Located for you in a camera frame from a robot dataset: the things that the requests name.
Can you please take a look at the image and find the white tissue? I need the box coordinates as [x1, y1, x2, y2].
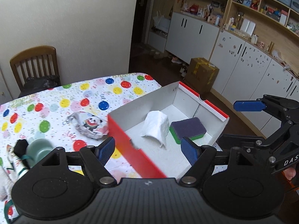
[140, 110, 170, 149]

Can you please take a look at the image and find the low white cabinet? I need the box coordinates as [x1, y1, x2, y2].
[148, 29, 169, 52]

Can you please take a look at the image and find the wooden wall shelf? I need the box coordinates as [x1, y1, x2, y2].
[225, 0, 299, 54]

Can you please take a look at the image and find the wooden chair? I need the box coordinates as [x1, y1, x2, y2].
[10, 46, 61, 98]

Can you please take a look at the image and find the white paper bag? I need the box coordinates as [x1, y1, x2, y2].
[153, 10, 171, 34]

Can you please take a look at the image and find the red and white cardboard box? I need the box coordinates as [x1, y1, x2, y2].
[107, 81, 230, 180]

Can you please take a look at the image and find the long white sticker cabinet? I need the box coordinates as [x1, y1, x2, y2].
[209, 29, 299, 140]

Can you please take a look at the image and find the black plastic bag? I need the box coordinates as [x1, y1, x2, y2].
[18, 75, 61, 98]

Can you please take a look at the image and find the white double panel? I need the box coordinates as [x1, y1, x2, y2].
[241, 19, 256, 34]

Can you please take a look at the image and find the person's right hand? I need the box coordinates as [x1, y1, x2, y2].
[283, 168, 297, 181]

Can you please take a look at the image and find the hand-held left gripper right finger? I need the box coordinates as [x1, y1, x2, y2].
[179, 137, 264, 187]

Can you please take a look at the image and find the purple and green sponge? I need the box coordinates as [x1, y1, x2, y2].
[169, 118, 207, 144]

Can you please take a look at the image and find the dark wooden door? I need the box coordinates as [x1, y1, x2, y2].
[128, 0, 152, 75]

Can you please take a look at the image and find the brown cardboard box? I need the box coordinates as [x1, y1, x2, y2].
[186, 57, 219, 94]

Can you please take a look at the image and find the white drawer cabinet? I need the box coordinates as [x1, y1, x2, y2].
[0, 65, 13, 104]

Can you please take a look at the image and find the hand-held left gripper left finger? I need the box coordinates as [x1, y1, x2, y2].
[35, 137, 117, 187]

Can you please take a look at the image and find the black cloth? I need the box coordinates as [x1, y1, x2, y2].
[13, 139, 30, 168]

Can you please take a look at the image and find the polka dot tablecloth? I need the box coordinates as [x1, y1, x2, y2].
[0, 72, 230, 224]

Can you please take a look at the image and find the pale green cup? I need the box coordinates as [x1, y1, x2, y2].
[25, 138, 54, 166]

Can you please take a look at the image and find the silver panda foil bag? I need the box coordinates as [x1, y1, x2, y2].
[64, 111, 110, 140]

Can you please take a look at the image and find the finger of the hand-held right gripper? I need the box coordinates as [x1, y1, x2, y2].
[218, 122, 295, 159]
[234, 94, 299, 125]

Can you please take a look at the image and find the white two-door floor cabinet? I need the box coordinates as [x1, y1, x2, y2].
[165, 12, 221, 68]

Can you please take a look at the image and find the white printed fluffy towel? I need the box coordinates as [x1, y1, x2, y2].
[0, 143, 32, 201]

